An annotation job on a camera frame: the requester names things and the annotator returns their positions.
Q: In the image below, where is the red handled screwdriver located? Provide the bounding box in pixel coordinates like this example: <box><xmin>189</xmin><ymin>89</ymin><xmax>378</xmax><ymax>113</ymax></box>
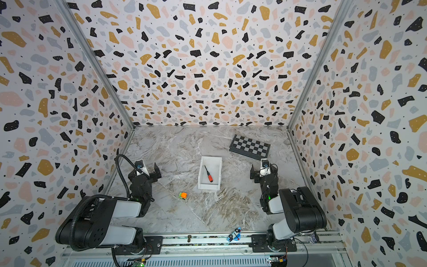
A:
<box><xmin>204</xmin><ymin>166</ymin><xmax>214</xmax><ymax>183</ymax></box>

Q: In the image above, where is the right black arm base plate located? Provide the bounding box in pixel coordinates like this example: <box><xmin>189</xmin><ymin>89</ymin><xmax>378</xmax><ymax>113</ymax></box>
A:
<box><xmin>249</xmin><ymin>233</ymin><xmax>297</xmax><ymax>253</ymax></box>

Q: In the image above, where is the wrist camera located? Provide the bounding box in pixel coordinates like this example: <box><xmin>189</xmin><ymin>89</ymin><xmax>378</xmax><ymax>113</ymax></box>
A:
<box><xmin>135</xmin><ymin>160</ymin><xmax>150</xmax><ymax>176</ymax></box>
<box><xmin>260</xmin><ymin>158</ymin><xmax>271</xmax><ymax>176</ymax></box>

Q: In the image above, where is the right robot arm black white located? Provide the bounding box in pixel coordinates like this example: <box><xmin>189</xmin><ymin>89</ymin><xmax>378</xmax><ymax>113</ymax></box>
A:
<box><xmin>250</xmin><ymin>159</ymin><xmax>327</xmax><ymax>253</ymax></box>

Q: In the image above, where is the aluminium mounting rail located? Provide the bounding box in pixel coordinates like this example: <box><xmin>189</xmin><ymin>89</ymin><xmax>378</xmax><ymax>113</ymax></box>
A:
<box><xmin>59</xmin><ymin>230</ymin><xmax>352</xmax><ymax>267</ymax></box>

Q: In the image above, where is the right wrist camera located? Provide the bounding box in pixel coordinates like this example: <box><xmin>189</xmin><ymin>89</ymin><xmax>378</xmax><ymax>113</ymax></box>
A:
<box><xmin>260</xmin><ymin>158</ymin><xmax>271</xmax><ymax>176</ymax></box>

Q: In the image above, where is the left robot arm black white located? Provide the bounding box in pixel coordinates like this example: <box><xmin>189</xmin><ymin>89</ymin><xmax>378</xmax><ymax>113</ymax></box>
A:
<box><xmin>55</xmin><ymin>161</ymin><xmax>162</xmax><ymax>254</ymax></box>

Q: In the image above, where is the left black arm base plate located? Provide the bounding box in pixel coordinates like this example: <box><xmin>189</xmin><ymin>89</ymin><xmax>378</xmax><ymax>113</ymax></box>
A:
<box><xmin>115</xmin><ymin>235</ymin><xmax>163</xmax><ymax>256</ymax></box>

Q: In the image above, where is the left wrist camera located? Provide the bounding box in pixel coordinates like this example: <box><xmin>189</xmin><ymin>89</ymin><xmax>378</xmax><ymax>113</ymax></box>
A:
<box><xmin>135</xmin><ymin>160</ymin><xmax>150</xmax><ymax>176</ymax></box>

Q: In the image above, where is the black corrugated cable hose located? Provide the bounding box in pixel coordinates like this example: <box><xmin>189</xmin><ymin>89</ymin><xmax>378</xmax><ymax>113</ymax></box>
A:
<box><xmin>114</xmin><ymin>154</ymin><xmax>147</xmax><ymax>201</ymax></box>

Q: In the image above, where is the white rectangular bin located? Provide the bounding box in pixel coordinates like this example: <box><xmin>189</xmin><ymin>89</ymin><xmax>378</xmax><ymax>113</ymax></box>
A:
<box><xmin>197</xmin><ymin>156</ymin><xmax>222</xmax><ymax>191</ymax></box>

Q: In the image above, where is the black white chessboard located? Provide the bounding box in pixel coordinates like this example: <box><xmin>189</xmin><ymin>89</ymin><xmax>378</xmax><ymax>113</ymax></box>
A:
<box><xmin>229</xmin><ymin>135</ymin><xmax>271</xmax><ymax>160</ymax></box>

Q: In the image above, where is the colourful small cube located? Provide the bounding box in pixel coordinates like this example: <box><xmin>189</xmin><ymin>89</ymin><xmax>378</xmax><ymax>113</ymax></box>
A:
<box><xmin>179</xmin><ymin>192</ymin><xmax>187</xmax><ymax>200</ymax></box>

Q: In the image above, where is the blue small clip object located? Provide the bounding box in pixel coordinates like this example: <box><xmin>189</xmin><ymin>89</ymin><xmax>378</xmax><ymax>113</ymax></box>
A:
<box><xmin>227</xmin><ymin>227</ymin><xmax>241</xmax><ymax>243</ymax></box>

